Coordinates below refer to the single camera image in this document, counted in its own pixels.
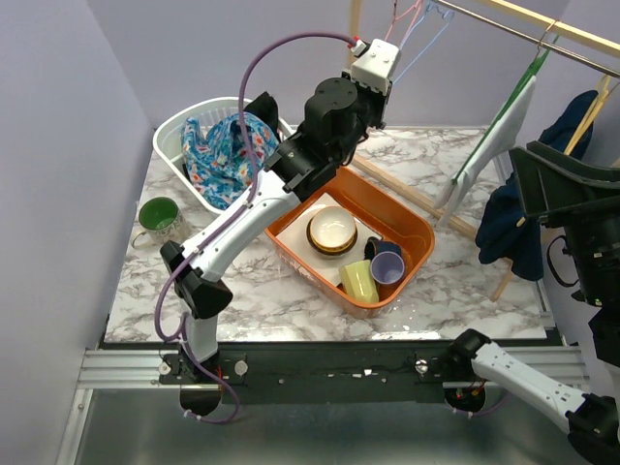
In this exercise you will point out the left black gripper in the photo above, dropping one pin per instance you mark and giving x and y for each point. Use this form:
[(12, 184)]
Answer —
[(376, 97)]

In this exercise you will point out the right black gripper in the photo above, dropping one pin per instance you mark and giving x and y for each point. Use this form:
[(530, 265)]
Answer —
[(543, 186)]

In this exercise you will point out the white garment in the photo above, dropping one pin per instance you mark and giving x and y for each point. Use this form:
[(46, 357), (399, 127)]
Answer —
[(450, 197)]

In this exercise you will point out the pink wire hanger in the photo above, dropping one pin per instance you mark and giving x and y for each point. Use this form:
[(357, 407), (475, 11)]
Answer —
[(415, 10)]

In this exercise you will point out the black skirt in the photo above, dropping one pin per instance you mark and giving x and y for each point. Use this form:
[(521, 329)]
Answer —
[(265, 107)]

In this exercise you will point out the blue wire hanger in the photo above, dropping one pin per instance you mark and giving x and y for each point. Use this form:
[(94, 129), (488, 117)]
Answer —
[(428, 22)]

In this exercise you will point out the green hanger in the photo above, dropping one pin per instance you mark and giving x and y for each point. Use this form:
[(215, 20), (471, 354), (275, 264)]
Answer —
[(501, 134)]

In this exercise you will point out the blue floral garment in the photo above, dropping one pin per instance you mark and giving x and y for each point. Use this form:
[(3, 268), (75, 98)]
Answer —
[(217, 162)]

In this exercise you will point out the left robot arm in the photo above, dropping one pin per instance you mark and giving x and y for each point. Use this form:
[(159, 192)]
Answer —
[(337, 118)]

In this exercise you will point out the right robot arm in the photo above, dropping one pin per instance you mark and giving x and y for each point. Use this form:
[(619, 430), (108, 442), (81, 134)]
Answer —
[(589, 420)]

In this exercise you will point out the wooden hanger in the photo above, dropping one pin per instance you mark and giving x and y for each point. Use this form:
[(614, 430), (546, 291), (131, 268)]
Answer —
[(581, 138)]

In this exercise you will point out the navy blue garment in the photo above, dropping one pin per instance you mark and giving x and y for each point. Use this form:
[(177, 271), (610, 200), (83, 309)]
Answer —
[(504, 232)]

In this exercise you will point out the orange plastic tub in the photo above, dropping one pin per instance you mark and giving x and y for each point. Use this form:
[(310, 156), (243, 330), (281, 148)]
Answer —
[(392, 220)]

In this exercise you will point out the white and gold bowl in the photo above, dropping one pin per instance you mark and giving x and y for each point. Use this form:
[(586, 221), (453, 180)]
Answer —
[(332, 231)]

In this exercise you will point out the wooden clothes rack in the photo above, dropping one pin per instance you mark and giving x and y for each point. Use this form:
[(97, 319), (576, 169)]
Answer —
[(549, 25)]

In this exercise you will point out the dark blue cup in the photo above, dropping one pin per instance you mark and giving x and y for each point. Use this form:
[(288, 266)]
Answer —
[(375, 245)]

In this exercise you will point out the purple cup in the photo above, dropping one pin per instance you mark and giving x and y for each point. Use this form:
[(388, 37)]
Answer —
[(387, 268)]

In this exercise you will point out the yellow cup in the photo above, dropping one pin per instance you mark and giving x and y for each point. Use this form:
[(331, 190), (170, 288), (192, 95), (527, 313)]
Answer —
[(358, 282)]

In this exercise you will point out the white laundry basket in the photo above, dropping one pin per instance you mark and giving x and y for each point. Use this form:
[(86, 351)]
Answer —
[(166, 141)]

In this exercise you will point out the green ceramic mug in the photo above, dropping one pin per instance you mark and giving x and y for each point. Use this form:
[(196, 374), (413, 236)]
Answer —
[(160, 220)]

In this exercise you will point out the black mounting base bar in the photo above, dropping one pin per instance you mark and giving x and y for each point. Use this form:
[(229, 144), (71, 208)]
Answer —
[(346, 372)]

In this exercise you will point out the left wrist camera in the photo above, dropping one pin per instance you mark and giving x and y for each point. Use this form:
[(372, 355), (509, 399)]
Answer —
[(374, 65)]

